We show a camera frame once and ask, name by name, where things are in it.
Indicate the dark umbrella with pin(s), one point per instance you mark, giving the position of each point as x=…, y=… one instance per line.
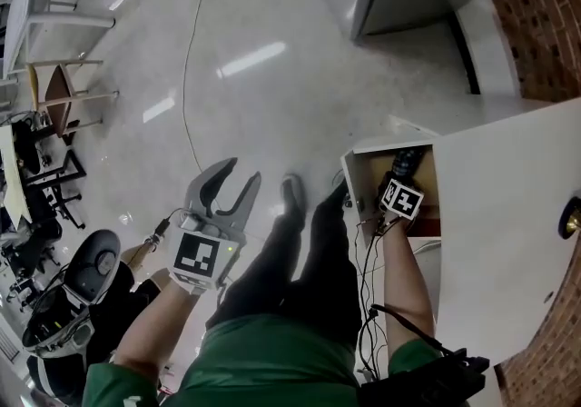
x=406, y=162

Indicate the white desk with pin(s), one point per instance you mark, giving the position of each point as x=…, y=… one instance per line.
x=495, y=214

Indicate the black office chair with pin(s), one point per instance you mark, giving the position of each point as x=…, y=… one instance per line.
x=32, y=246

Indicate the person's green shirt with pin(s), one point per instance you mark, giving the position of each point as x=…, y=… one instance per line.
x=268, y=364

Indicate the person's black trousers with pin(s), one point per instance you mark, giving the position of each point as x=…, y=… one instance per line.
x=313, y=269

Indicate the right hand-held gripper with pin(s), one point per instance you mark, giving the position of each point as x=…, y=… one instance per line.
x=404, y=201

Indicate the person's black right shoe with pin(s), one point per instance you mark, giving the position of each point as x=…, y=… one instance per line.
x=340, y=178

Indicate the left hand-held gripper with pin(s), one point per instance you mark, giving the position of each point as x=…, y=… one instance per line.
x=195, y=255

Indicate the black waist pack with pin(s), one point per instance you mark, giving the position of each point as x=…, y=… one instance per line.
x=426, y=380

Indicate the person's left hand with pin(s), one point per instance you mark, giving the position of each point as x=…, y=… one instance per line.
x=190, y=286

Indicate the grey rounded robot shell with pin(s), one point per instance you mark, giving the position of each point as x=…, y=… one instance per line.
x=91, y=269

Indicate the white drawer with wooden bottom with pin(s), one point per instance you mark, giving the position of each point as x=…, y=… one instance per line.
x=363, y=182

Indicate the brown seat wooden chair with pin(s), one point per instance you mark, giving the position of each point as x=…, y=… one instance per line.
x=56, y=96

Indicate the person's black shoe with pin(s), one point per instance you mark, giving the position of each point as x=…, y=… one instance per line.
x=340, y=178
x=294, y=194

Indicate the person's left forearm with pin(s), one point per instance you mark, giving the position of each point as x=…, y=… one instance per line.
x=154, y=332

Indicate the white table with black frame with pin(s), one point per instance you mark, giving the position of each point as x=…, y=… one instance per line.
x=9, y=173

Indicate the person's black left shoe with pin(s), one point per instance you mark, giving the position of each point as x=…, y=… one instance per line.
x=294, y=194

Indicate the white shade table lamp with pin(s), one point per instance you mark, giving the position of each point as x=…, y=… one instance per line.
x=573, y=219

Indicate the person's right forearm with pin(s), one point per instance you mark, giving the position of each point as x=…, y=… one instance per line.
x=406, y=287

